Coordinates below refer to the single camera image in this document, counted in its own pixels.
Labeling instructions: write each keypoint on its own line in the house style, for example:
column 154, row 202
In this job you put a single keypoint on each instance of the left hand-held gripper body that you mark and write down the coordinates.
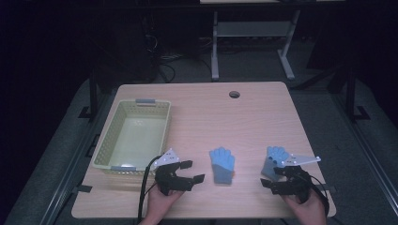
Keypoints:
column 170, row 182

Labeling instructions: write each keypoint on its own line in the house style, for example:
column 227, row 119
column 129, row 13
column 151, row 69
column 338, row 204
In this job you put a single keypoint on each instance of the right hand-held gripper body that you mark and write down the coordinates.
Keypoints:
column 294, row 184

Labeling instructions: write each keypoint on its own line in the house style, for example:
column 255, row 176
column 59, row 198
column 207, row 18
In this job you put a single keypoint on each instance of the blue knit glove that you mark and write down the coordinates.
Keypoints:
column 276, row 153
column 222, row 165

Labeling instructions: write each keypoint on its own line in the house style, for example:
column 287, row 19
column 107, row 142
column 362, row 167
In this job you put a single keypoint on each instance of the pale yellow plastic basket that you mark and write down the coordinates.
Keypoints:
column 137, row 137

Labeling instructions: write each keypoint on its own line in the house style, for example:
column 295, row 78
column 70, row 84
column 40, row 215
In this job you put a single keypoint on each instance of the person's left hand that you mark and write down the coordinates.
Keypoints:
column 158, row 207

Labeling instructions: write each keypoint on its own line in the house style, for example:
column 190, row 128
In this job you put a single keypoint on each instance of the person's right hand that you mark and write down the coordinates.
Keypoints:
column 309, row 214

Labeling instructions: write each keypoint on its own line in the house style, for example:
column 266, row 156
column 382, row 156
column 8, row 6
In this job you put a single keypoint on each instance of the black tape strip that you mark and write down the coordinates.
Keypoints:
column 328, row 187
column 83, row 188

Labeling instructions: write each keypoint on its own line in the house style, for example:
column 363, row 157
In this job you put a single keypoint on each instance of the black metal post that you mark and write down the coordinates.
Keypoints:
column 93, row 93
column 350, row 93

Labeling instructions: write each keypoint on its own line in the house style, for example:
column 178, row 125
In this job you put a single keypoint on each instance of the grey metal desk frame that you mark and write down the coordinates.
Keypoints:
column 253, row 29

